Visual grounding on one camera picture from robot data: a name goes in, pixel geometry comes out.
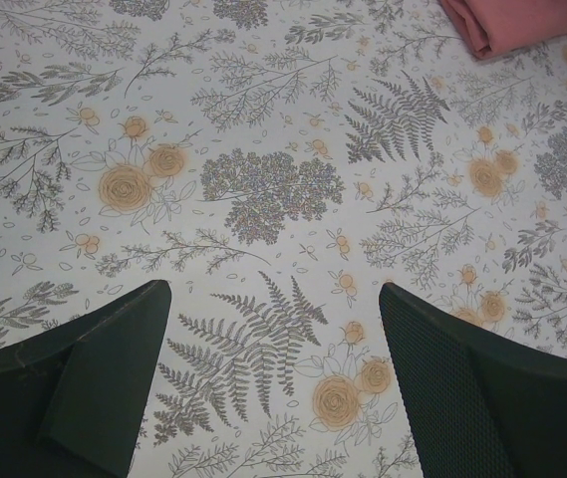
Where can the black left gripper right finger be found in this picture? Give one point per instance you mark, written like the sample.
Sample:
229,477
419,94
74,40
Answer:
478,404

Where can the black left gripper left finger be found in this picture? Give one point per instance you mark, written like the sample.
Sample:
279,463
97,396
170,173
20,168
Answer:
72,399

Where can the pink t shirt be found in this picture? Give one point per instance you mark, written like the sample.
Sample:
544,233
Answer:
512,20

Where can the floral patterned table mat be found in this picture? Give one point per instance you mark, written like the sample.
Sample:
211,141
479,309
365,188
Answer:
277,163

